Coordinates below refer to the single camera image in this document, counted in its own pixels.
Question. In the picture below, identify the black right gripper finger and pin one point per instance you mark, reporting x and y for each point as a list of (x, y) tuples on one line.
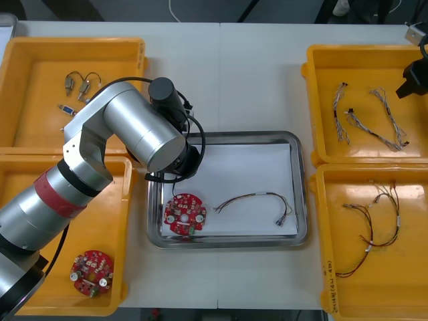
[(405, 90)]

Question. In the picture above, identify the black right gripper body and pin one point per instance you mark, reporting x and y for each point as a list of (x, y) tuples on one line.
[(418, 74)]

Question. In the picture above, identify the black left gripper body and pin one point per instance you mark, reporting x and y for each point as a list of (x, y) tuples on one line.
[(176, 116)]

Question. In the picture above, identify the round red circuit board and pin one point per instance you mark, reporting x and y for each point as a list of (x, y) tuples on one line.
[(91, 267), (184, 209)]

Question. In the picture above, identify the silver and black right arm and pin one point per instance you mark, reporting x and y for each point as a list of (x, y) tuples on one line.
[(414, 32)]

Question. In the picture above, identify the silver and black left arm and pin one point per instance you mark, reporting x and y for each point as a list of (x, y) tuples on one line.
[(133, 120)]

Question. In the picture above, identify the yellow-orange plastic bin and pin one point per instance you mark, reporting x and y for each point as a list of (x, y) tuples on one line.
[(368, 73), (33, 133), (110, 217), (361, 301)]

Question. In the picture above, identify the person's foot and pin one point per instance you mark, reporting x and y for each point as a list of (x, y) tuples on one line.
[(341, 7)]

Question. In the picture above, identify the blue label metal solenoid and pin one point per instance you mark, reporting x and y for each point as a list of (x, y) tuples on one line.
[(68, 109)]

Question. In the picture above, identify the steel tray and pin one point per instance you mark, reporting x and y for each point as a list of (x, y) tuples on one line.
[(301, 187), (10, 23)]

